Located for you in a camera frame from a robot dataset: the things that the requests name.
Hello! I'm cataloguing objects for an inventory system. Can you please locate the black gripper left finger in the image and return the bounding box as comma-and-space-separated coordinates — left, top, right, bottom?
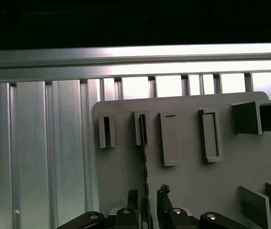
58, 188, 141, 229

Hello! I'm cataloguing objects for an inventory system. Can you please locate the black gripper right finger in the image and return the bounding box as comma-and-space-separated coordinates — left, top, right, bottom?
157, 183, 247, 229

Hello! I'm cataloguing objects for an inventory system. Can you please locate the blue RAM stick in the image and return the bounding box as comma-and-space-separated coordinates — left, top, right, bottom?
139, 114, 153, 229

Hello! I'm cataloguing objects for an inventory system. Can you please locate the grey parts rack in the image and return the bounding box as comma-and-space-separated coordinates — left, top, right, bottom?
92, 91, 271, 229

